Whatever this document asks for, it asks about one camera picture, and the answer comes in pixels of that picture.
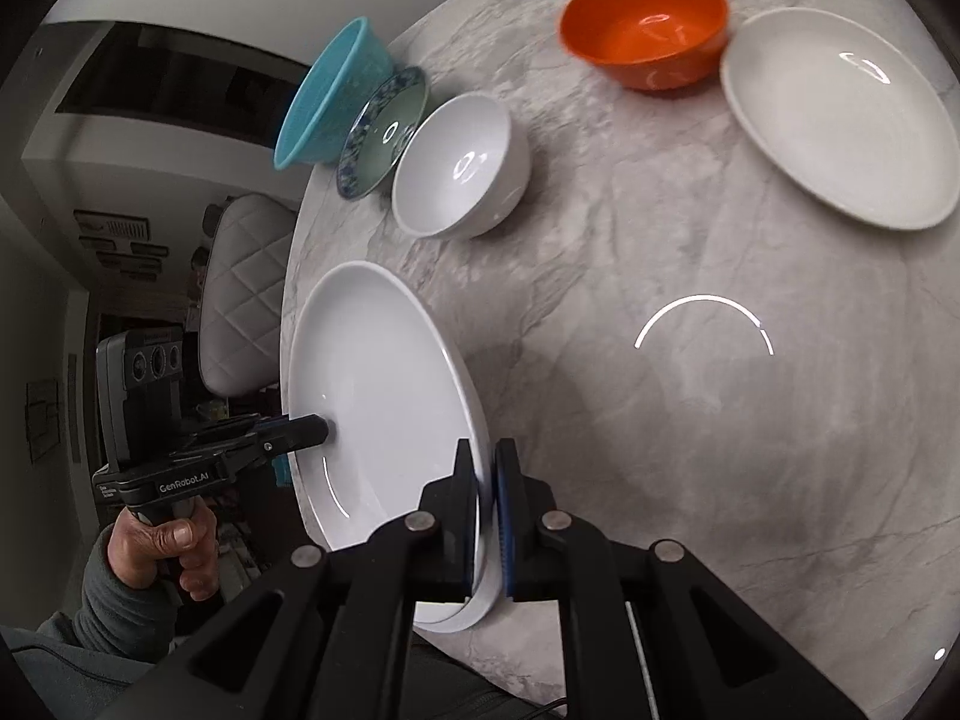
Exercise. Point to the large white plate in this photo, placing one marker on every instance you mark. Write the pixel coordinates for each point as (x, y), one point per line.
(367, 375)
(825, 105)

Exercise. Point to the person's grey clothing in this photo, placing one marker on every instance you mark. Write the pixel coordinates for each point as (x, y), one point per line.
(52, 679)

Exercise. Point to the blue floral patterned plate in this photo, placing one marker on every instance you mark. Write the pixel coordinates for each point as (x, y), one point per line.
(382, 131)

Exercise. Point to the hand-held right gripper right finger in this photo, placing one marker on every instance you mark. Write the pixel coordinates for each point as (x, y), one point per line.
(504, 517)

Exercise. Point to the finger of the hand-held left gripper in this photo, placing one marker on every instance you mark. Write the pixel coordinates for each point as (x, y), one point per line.
(247, 459)
(300, 433)

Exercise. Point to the teal plastic colander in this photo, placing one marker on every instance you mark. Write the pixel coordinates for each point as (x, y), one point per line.
(322, 97)

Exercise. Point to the white bowl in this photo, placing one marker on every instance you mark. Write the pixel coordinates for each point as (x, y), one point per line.
(450, 165)

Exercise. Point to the person's left forearm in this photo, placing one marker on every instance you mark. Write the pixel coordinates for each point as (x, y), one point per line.
(105, 607)

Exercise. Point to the person's left hand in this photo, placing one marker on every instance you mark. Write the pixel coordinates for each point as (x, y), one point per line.
(142, 551)

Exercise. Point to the framed wall picture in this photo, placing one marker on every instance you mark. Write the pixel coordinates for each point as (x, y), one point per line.
(112, 226)

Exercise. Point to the white quilted chair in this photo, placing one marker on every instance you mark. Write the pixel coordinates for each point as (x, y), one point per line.
(247, 292)

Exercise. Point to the orange bowl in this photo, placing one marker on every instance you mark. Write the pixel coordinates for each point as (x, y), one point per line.
(637, 30)

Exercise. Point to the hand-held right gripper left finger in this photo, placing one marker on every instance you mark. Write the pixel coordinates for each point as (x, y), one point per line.
(468, 517)

